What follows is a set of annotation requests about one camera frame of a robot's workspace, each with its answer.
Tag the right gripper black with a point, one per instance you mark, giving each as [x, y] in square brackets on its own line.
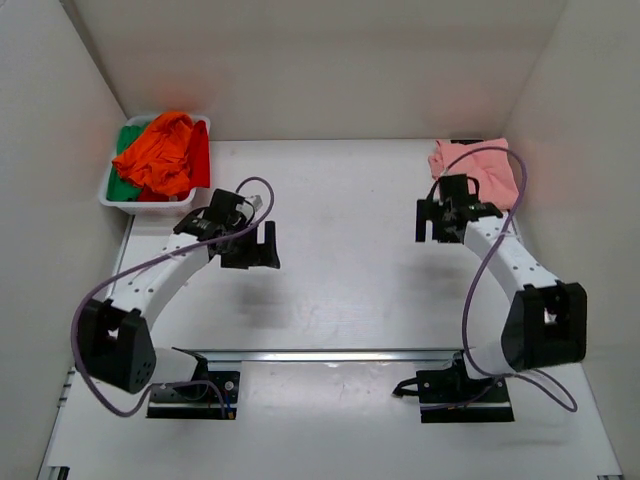
[440, 237]

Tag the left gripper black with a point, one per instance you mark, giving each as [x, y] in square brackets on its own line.
[257, 252]

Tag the pink t shirt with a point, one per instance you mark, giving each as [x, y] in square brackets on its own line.
[490, 168]

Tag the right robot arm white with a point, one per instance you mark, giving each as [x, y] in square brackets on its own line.
[546, 324]

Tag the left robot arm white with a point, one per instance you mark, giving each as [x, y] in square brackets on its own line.
[113, 337]

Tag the red t shirt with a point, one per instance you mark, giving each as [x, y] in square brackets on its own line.
[199, 162]

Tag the white plastic basket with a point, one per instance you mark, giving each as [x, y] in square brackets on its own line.
[164, 208]

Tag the orange t shirt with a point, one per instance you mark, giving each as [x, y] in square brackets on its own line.
[158, 158]

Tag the green t shirt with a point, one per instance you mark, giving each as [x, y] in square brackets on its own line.
[118, 189]

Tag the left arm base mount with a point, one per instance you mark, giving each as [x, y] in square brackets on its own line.
[214, 397]

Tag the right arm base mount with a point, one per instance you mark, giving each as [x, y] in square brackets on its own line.
[450, 396]

